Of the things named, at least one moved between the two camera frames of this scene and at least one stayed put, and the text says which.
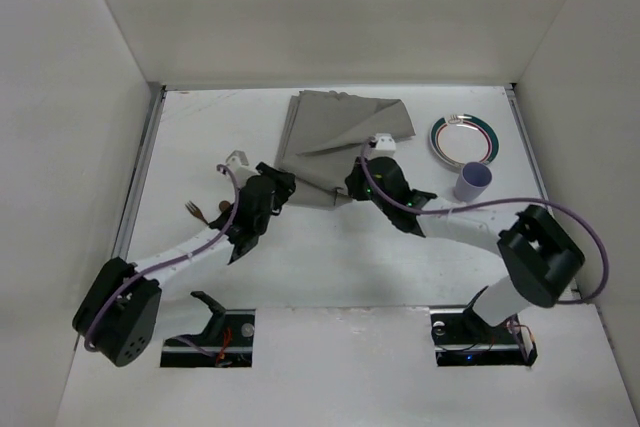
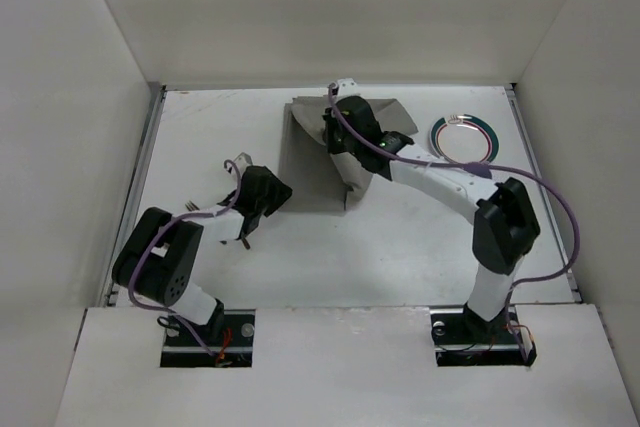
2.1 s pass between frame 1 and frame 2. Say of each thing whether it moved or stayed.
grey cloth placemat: stayed
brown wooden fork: stayed
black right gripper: moved
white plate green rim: stayed
